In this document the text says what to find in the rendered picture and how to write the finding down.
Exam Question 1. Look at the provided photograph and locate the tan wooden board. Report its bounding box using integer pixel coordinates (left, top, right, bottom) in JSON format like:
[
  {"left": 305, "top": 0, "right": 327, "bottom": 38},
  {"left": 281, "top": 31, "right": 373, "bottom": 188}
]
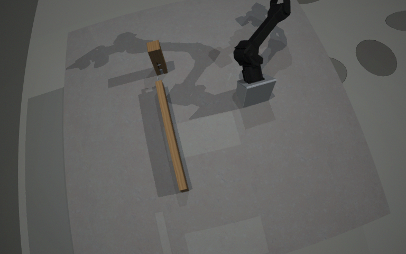
[{"left": 155, "top": 77, "right": 189, "bottom": 192}]

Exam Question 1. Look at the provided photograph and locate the dark brown wooden post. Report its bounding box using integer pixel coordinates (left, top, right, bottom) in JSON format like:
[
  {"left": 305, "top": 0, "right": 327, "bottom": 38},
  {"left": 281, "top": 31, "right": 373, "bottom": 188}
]
[{"left": 146, "top": 40, "right": 168, "bottom": 76}]

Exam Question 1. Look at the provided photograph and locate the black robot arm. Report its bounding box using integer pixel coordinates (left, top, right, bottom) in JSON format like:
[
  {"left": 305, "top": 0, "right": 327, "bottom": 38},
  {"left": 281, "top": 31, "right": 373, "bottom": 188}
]
[{"left": 233, "top": 0, "right": 291, "bottom": 84}]

